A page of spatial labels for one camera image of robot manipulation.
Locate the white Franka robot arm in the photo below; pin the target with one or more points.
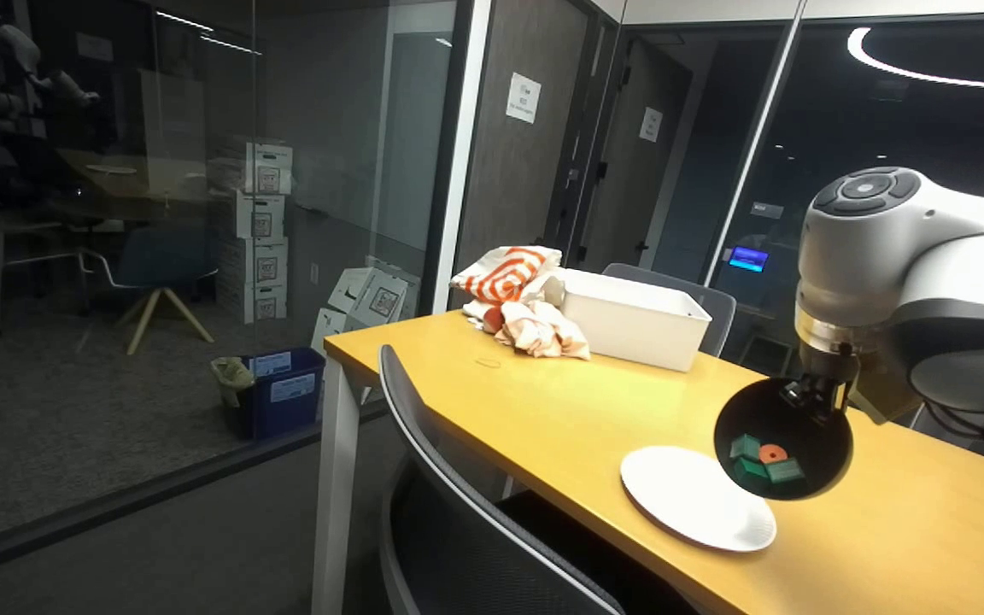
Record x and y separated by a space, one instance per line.
936 259

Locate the tilted white cardboard box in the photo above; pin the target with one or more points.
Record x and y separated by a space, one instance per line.
371 296
330 330

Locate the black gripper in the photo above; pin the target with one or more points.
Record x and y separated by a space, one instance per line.
825 370

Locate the blue storage crate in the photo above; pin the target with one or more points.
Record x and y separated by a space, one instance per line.
283 394

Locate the white table leg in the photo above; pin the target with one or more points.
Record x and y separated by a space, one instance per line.
337 489

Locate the crumpled pink white cloth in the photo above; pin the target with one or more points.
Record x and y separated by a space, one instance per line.
529 330

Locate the white round plate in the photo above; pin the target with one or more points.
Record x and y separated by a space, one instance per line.
691 499

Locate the grey office chair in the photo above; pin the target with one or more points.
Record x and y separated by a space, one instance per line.
459 549

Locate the orange block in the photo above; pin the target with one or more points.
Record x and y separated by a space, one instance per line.
772 453

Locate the white plastic bin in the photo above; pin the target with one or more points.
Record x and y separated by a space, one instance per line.
631 324

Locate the teal chair with wooden legs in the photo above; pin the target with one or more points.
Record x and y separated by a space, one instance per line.
161 258

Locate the white paper wall sign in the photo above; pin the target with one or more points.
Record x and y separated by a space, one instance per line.
651 124
524 95

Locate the black bowl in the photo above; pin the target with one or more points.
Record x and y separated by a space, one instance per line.
819 427

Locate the teal block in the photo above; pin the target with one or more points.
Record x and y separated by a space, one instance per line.
788 469
749 445

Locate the small green waste bin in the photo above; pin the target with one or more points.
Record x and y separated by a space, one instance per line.
231 377

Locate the blue lit screen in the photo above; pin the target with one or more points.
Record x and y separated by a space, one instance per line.
747 258

